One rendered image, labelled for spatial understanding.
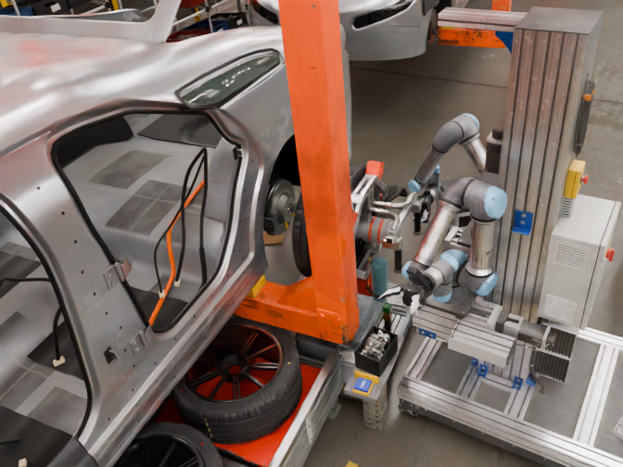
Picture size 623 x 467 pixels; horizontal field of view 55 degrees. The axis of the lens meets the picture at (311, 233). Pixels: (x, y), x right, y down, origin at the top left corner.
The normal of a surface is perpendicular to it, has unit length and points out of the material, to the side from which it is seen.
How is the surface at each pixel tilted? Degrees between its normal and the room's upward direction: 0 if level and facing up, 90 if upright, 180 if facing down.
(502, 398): 0
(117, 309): 88
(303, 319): 90
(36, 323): 55
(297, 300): 90
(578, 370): 0
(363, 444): 0
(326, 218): 90
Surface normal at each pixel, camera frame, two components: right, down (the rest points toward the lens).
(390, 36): 0.17, 0.58
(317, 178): -0.41, 0.58
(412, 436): -0.10, -0.80
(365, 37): -0.15, 0.62
